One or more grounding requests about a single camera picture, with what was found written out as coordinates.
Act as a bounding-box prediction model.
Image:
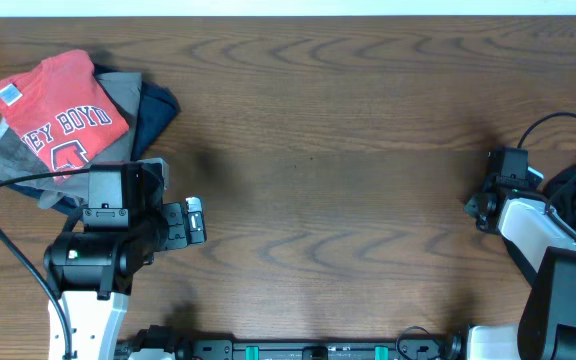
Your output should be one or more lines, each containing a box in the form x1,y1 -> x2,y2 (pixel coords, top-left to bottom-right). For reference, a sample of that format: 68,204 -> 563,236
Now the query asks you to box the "red printed folded t-shirt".
0,49 -> 129,172

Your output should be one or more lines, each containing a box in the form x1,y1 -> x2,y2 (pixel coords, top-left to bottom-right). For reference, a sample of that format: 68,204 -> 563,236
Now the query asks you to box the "navy folded t-shirt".
0,63 -> 181,216

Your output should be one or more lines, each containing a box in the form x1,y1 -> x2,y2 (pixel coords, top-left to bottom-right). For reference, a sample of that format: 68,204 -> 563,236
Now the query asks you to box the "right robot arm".
463,147 -> 576,360

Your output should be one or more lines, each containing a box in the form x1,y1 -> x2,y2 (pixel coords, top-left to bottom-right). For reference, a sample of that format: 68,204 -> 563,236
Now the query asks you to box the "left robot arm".
44,197 -> 207,359

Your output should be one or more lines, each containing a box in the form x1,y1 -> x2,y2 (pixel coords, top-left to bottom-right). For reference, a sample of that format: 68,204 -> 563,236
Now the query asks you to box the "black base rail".
113,325 -> 465,360

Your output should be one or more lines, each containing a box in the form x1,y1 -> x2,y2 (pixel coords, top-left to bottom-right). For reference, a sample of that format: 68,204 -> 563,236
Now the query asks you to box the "grey folded t-shirt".
0,72 -> 170,210

